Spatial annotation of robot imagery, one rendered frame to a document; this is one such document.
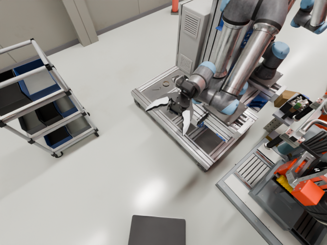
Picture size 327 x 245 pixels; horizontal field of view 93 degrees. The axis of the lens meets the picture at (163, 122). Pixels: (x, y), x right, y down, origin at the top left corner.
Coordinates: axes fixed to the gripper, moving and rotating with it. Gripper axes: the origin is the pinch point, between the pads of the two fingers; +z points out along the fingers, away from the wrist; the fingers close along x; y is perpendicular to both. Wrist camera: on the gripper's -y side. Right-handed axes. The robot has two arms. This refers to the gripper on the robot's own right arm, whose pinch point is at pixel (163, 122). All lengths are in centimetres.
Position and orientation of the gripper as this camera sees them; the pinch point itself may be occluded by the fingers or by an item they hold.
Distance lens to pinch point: 50.7
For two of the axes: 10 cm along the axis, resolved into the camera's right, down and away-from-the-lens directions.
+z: -5.7, 7.0, -4.3
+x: -8.2, -5.5, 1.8
